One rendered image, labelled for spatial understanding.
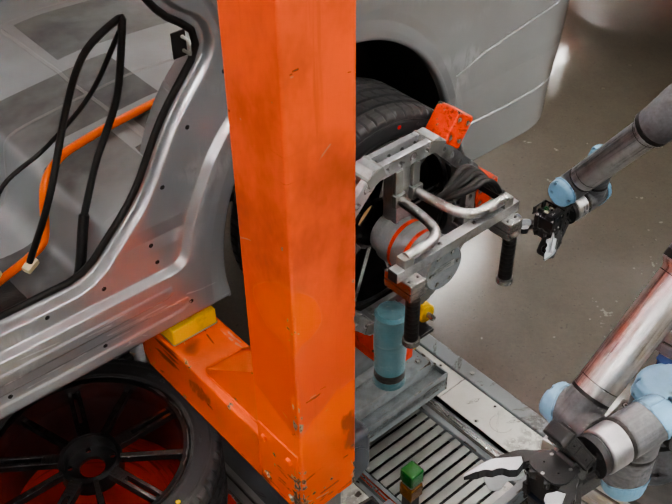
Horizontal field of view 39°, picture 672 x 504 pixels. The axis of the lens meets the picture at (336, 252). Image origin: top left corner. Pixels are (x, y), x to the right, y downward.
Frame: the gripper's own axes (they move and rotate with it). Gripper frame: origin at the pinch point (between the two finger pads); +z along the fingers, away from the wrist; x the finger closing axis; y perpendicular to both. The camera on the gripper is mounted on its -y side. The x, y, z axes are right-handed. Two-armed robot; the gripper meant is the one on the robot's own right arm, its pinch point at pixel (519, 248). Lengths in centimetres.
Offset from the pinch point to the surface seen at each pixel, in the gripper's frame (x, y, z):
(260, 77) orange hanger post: 1, 82, 81
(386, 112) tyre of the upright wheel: -31, 35, 19
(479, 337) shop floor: -36, -83, -37
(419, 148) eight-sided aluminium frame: -21.0, 28.6, 17.3
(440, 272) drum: -6.6, 1.5, 23.1
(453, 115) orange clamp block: -21.8, 32.1, 4.5
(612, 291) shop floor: -18, -83, -92
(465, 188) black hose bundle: -10.8, 19.0, 11.0
